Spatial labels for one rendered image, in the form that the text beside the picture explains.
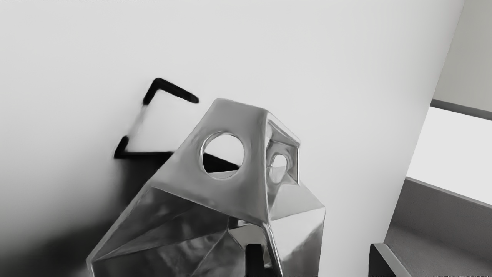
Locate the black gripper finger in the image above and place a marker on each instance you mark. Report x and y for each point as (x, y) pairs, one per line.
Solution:
(255, 261)

